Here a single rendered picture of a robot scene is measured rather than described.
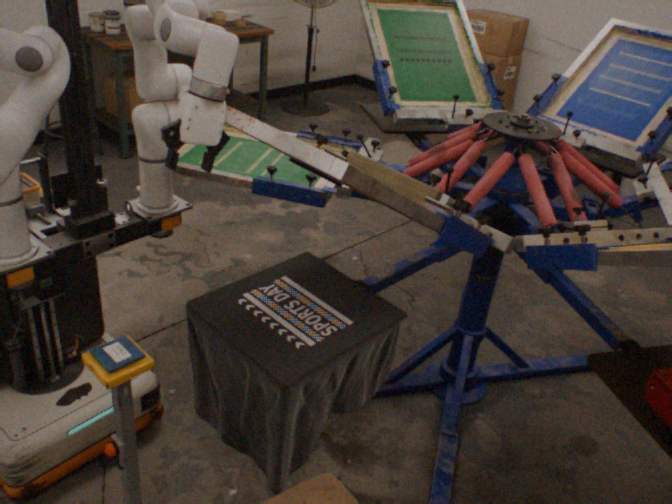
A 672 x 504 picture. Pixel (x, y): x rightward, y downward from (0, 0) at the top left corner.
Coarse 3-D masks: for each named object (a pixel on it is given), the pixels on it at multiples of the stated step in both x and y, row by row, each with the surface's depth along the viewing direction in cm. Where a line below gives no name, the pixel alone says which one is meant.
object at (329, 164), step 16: (240, 112) 144; (240, 128) 143; (256, 128) 140; (272, 128) 138; (272, 144) 137; (288, 144) 134; (304, 144) 132; (304, 160) 131; (320, 160) 128; (336, 160) 126; (336, 176) 125; (352, 176) 127; (368, 176) 131; (368, 192) 133; (384, 192) 137; (400, 208) 145; (416, 208) 150; (432, 224) 159
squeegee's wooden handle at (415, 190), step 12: (348, 156) 198; (360, 156) 195; (360, 168) 194; (372, 168) 192; (384, 168) 190; (384, 180) 189; (396, 180) 186; (408, 180) 184; (408, 192) 183; (420, 192) 181; (432, 192) 179; (420, 204) 180
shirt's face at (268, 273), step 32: (224, 288) 188; (256, 288) 190; (320, 288) 193; (352, 288) 195; (224, 320) 175; (256, 320) 176; (384, 320) 182; (256, 352) 165; (288, 352) 166; (320, 352) 167
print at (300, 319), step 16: (272, 288) 190; (288, 288) 191; (304, 288) 192; (240, 304) 182; (256, 304) 183; (272, 304) 183; (288, 304) 184; (304, 304) 185; (320, 304) 186; (272, 320) 177; (288, 320) 178; (304, 320) 178; (320, 320) 179; (336, 320) 180; (352, 320) 181; (288, 336) 171; (304, 336) 172; (320, 336) 173
